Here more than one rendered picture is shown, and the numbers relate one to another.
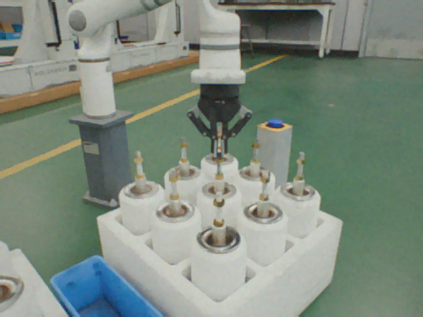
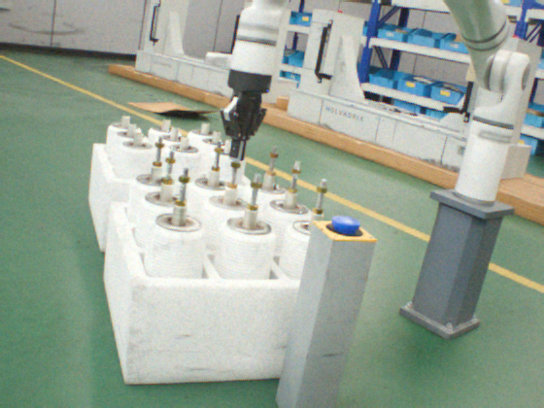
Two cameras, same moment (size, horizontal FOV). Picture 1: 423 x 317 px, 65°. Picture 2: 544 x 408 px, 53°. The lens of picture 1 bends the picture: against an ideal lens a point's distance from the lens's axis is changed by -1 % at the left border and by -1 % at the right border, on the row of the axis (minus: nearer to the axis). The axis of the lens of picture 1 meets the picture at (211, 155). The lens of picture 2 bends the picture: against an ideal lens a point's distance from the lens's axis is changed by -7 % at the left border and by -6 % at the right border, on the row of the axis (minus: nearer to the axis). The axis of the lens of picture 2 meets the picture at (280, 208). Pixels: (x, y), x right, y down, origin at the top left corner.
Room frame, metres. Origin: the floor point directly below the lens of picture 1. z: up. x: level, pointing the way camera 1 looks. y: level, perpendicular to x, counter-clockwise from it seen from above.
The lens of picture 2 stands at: (1.05, -0.93, 0.55)
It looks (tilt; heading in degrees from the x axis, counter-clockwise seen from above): 16 degrees down; 110
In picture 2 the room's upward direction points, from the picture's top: 10 degrees clockwise
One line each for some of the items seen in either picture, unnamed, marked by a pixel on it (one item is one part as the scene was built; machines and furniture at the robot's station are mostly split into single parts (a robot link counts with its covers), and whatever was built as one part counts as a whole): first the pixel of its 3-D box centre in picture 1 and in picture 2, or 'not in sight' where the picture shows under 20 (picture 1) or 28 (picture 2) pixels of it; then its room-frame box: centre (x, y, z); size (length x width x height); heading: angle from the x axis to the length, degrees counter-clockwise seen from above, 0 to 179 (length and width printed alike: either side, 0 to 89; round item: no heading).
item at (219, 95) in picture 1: (219, 97); (247, 93); (0.63, -0.01, 0.45); 0.08 x 0.08 x 0.09
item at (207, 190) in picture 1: (219, 191); (228, 203); (0.63, -0.02, 0.25); 0.08 x 0.08 x 0.01
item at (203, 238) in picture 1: (218, 238); (154, 181); (0.46, -0.01, 0.25); 0.08 x 0.08 x 0.01
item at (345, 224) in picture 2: (274, 124); (345, 225); (0.88, -0.17, 0.32); 0.04 x 0.04 x 0.02
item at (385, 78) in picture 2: not in sight; (393, 79); (-0.26, 5.81, 0.36); 0.50 x 0.38 x 0.21; 65
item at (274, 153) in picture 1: (270, 177); (322, 328); (0.88, -0.17, 0.16); 0.07 x 0.07 x 0.31; 44
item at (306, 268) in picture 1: (218, 251); (217, 284); (0.63, -0.02, 0.09); 0.39 x 0.39 x 0.18; 44
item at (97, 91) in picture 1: (97, 88); (483, 161); (1.04, 0.35, 0.39); 0.09 x 0.09 x 0.17; 64
